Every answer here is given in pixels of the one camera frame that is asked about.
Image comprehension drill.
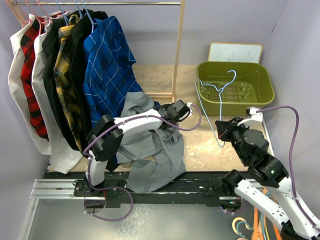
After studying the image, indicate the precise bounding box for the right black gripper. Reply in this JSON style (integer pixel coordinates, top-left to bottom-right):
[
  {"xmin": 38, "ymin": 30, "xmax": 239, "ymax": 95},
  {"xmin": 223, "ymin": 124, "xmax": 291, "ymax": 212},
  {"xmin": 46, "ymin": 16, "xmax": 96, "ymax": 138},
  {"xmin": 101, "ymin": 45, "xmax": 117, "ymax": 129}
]
[{"xmin": 214, "ymin": 116, "xmax": 249, "ymax": 164}]

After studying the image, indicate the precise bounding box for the grey shirt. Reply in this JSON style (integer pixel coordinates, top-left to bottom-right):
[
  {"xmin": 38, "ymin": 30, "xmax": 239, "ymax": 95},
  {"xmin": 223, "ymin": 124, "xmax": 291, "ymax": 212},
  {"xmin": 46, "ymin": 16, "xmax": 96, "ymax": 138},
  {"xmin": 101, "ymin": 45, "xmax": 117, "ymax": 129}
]
[{"xmin": 111, "ymin": 91, "xmax": 187, "ymax": 194}]

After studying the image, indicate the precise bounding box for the light blue hanger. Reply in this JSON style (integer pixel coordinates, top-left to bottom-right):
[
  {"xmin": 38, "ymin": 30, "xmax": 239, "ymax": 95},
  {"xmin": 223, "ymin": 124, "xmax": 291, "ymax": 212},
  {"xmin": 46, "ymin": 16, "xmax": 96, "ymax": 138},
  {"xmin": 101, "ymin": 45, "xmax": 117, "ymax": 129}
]
[{"xmin": 195, "ymin": 69, "xmax": 237, "ymax": 149}]

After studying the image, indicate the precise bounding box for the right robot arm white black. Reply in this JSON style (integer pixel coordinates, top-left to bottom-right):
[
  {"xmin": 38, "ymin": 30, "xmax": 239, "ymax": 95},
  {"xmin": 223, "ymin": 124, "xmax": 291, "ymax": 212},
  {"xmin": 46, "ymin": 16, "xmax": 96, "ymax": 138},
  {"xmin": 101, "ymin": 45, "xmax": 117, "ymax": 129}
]
[{"xmin": 215, "ymin": 117, "xmax": 320, "ymax": 240}]

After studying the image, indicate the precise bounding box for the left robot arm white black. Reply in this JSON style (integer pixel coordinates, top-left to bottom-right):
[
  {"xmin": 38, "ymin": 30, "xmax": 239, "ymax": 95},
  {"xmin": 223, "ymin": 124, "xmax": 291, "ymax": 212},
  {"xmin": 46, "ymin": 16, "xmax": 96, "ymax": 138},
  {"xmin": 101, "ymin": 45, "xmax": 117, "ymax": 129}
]
[{"xmin": 83, "ymin": 100, "xmax": 192, "ymax": 196}]

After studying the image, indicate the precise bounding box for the blue plaid shirt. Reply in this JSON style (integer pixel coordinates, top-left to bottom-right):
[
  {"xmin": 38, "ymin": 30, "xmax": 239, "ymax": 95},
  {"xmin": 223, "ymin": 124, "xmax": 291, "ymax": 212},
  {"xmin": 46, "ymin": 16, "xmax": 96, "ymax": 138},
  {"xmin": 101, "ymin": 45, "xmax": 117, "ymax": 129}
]
[{"xmin": 83, "ymin": 16, "xmax": 142, "ymax": 127}]

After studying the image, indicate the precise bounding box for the yellow hanger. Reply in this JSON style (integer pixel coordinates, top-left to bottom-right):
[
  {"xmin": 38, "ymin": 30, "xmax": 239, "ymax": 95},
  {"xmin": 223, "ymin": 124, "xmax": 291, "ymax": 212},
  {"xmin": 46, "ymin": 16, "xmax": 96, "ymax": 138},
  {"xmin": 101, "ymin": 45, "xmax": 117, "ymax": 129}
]
[{"xmin": 263, "ymin": 218, "xmax": 270, "ymax": 240}]

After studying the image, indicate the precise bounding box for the yellow plaid shirt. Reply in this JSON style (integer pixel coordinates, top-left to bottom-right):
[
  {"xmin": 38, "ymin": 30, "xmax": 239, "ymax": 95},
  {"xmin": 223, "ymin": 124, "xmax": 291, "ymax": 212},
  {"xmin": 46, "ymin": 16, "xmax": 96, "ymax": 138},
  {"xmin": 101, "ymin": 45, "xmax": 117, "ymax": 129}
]
[{"xmin": 53, "ymin": 14, "xmax": 83, "ymax": 151}]

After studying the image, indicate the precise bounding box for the black dark shirt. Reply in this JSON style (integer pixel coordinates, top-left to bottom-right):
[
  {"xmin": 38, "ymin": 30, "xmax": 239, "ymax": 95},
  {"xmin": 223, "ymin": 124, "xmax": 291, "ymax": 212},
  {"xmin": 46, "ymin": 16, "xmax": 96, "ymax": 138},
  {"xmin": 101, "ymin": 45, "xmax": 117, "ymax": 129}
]
[{"xmin": 41, "ymin": 19, "xmax": 79, "ymax": 151}]

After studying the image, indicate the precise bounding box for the beige shirt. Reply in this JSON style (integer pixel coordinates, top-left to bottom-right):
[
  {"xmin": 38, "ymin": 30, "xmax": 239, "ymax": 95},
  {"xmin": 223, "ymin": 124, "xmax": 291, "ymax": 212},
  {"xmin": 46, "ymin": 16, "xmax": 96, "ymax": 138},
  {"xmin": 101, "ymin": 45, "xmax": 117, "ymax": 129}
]
[{"xmin": 8, "ymin": 23, "xmax": 52, "ymax": 155}]

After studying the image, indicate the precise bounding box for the red plaid shirt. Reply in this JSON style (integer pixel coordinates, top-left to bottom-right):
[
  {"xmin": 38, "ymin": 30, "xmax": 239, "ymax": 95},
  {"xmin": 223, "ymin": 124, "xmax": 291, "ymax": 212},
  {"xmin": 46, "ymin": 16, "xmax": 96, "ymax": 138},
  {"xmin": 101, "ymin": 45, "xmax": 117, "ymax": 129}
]
[{"xmin": 20, "ymin": 20, "xmax": 49, "ymax": 141}]

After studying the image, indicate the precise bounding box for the pink hanger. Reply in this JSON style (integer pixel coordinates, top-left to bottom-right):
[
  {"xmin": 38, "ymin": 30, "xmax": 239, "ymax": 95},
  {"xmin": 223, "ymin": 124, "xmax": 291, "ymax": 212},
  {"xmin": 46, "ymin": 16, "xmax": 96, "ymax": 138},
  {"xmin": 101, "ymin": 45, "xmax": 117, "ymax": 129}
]
[{"xmin": 5, "ymin": 0, "xmax": 52, "ymax": 27}]

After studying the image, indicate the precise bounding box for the olive green plastic bin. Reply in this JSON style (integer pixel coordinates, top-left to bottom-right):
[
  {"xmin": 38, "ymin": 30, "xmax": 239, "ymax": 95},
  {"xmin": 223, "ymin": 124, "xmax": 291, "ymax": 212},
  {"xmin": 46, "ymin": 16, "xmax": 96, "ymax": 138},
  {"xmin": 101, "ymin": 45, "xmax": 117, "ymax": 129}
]
[{"xmin": 195, "ymin": 61, "xmax": 275, "ymax": 117}]

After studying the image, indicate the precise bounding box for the small whiteboard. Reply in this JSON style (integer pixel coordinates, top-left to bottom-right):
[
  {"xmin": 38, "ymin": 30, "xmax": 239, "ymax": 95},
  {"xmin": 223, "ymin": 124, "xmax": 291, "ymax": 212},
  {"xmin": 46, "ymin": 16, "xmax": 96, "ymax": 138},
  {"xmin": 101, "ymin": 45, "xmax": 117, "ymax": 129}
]
[{"xmin": 208, "ymin": 42, "xmax": 263, "ymax": 64}]

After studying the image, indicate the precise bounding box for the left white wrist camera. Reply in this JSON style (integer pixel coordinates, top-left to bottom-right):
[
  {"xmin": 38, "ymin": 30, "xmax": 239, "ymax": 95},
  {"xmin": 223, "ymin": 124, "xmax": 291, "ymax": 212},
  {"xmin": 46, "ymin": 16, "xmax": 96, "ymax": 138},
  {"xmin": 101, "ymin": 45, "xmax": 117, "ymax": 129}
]
[{"xmin": 179, "ymin": 102, "xmax": 193, "ymax": 122}]

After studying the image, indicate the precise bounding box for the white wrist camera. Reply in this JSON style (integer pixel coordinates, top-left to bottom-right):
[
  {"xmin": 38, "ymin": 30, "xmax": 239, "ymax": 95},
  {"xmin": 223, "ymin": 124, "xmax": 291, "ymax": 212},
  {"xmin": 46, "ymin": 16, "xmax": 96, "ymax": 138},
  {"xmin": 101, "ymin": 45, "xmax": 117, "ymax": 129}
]
[
  {"xmin": 179, "ymin": 102, "xmax": 193, "ymax": 122},
  {"xmin": 237, "ymin": 106, "xmax": 263, "ymax": 127}
]

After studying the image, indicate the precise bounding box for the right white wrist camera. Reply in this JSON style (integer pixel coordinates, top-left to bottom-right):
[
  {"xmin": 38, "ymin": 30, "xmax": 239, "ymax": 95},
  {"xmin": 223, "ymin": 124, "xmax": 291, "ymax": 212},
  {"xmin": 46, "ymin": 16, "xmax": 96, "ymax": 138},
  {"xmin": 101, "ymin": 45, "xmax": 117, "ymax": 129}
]
[{"xmin": 237, "ymin": 106, "xmax": 263, "ymax": 127}]

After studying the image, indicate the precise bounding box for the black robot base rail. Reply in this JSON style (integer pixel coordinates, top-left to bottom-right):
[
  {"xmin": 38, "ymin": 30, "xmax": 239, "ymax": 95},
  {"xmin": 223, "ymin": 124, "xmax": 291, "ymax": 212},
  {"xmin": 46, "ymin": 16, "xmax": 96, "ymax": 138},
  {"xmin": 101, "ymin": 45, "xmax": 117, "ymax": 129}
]
[{"xmin": 30, "ymin": 171, "xmax": 243, "ymax": 211}]

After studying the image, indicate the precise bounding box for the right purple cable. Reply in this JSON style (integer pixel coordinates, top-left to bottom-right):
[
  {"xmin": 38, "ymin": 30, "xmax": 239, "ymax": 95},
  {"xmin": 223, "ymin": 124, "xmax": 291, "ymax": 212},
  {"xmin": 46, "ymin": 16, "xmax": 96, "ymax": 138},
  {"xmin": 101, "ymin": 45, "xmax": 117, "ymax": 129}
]
[{"xmin": 254, "ymin": 104, "xmax": 320, "ymax": 232}]

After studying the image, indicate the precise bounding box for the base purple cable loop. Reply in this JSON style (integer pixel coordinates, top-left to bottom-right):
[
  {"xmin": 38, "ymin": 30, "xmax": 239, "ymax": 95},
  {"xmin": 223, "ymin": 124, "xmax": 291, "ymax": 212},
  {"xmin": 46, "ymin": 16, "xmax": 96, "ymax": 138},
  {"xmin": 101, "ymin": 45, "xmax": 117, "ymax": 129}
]
[{"xmin": 83, "ymin": 181, "xmax": 135, "ymax": 221}]

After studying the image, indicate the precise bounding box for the wooden clothes rack frame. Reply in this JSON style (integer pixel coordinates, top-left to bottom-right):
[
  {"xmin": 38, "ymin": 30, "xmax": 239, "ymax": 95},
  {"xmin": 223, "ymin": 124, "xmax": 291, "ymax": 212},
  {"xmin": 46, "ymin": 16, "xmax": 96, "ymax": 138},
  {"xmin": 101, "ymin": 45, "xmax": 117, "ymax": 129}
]
[{"xmin": 4, "ymin": 0, "xmax": 186, "ymax": 101}]

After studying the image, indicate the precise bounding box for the metal clothes rail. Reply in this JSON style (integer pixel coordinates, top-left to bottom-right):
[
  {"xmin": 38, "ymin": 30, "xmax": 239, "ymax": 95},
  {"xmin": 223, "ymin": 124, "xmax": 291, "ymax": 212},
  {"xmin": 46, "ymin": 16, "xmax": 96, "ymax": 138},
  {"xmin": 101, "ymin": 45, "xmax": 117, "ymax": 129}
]
[{"xmin": 27, "ymin": 1, "xmax": 182, "ymax": 6}]

